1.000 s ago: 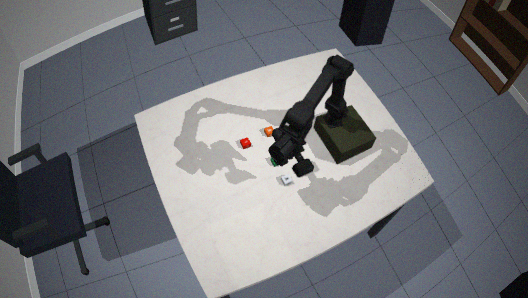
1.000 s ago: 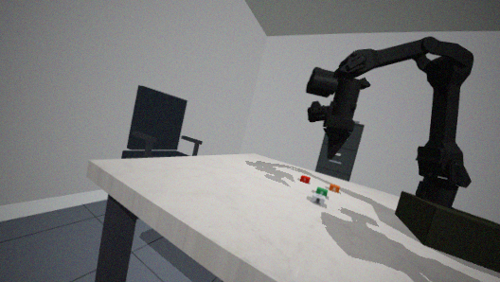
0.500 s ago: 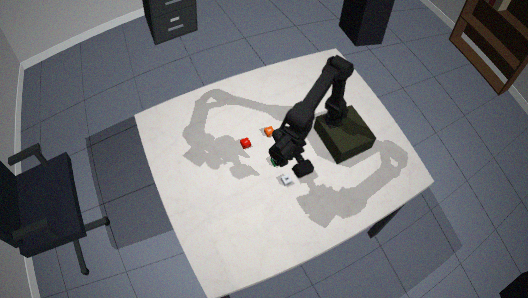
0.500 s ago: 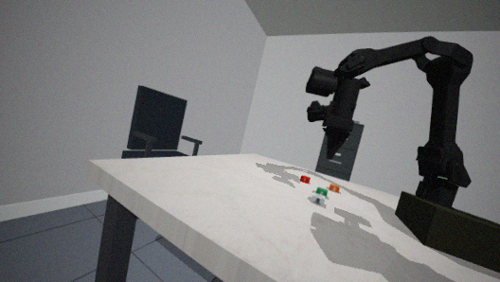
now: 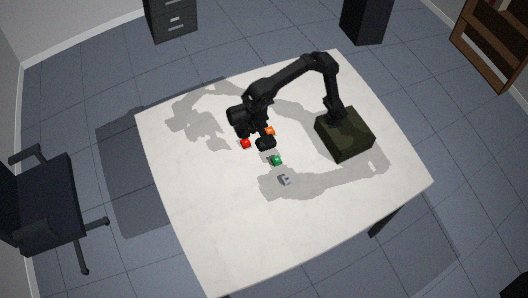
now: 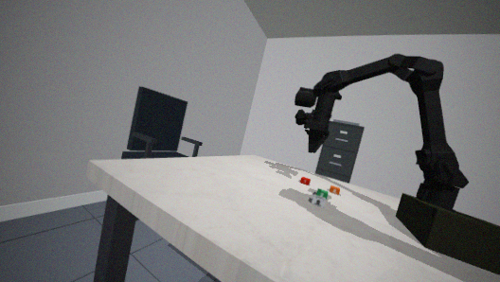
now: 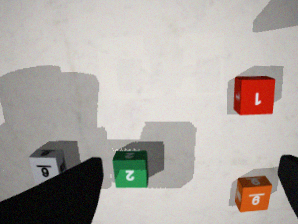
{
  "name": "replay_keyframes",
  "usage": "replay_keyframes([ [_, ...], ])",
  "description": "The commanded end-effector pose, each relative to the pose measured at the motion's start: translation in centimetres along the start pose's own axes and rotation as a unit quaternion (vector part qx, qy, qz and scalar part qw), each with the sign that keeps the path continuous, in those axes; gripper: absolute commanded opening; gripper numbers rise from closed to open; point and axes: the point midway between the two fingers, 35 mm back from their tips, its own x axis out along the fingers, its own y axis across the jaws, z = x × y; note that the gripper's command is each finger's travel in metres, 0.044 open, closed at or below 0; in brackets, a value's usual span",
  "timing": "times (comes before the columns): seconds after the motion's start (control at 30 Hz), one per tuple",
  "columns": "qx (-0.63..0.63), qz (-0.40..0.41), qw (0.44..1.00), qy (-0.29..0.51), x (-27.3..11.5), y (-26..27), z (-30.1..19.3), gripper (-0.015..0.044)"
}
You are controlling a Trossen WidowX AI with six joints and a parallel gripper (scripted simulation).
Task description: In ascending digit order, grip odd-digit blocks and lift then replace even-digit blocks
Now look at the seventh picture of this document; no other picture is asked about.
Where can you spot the red block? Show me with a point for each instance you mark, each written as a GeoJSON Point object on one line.
{"type": "Point", "coordinates": [253, 95]}

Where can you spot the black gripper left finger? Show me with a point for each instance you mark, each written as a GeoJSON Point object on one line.
{"type": "Point", "coordinates": [69, 198]}

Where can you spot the orange block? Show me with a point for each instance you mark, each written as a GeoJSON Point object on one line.
{"type": "Point", "coordinates": [252, 193]}

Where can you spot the green block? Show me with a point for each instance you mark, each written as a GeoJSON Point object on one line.
{"type": "Point", "coordinates": [131, 169]}

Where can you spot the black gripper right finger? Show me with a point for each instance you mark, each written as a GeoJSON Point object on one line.
{"type": "Point", "coordinates": [288, 174]}

